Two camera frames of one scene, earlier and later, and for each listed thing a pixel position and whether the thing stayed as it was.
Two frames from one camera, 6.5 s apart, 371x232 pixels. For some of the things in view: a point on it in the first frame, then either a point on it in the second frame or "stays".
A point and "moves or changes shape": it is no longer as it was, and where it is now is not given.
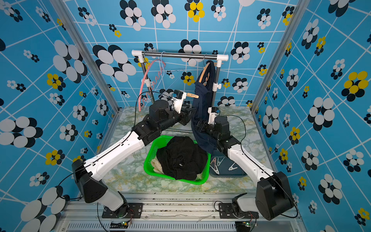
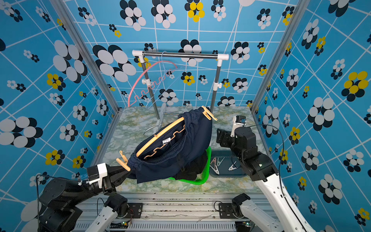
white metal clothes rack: [216, 86] stays
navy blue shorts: [202, 94] -> [162, 154]
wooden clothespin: [191, 95] moves or changes shape
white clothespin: [215, 170] stays
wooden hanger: [202, 73] -> [159, 133]
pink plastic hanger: [139, 106] moves or changes shape
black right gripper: [204, 123] -> [225, 136]
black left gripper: [185, 117] -> [116, 177]
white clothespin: [231, 168] stays
